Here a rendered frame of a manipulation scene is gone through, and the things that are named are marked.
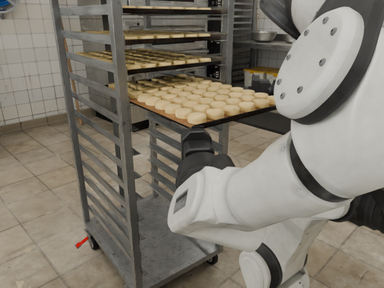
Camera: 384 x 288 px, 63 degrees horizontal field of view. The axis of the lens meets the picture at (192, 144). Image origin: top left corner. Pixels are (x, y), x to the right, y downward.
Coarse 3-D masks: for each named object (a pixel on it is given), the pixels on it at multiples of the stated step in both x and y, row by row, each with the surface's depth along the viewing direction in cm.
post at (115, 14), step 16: (112, 0) 88; (112, 16) 89; (112, 32) 91; (112, 48) 94; (128, 112) 101; (128, 128) 103; (128, 144) 105; (128, 160) 106; (128, 176) 108; (128, 192) 111; (128, 208) 114; (128, 224) 118
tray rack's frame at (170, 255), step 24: (144, 0) 157; (144, 24) 162; (72, 120) 152; (72, 144) 157; (120, 168) 179; (120, 192) 184; (144, 216) 179; (96, 240) 163; (144, 240) 160; (168, 240) 160; (192, 240) 160; (120, 264) 144; (144, 264) 144; (168, 264) 144; (192, 264) 145
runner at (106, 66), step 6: (66, 54) 141; (72, 54) 135; (78, 54) 129; (78, 60) 130; (84, 60) 124; (90, 60) 119; (96, 60) 114; (96, 66) 116; (102, 66) 111; (108, 66) 107; (126, 72) 97
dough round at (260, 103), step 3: (255, 99) 96; (258, 99) 96; (261, 99) 96; (264, 99) 96; (267, 99) 96; (255, 102) 94; (258, 102) 93; (261, 102) 93; (264, 102) 93; (267, 102) 94; (255, 105) 94; (258, 105) 94; (261, 105) 93; (264, 105) 93; (267, 105) 94; (258, 108) 94; (261, 108) 94
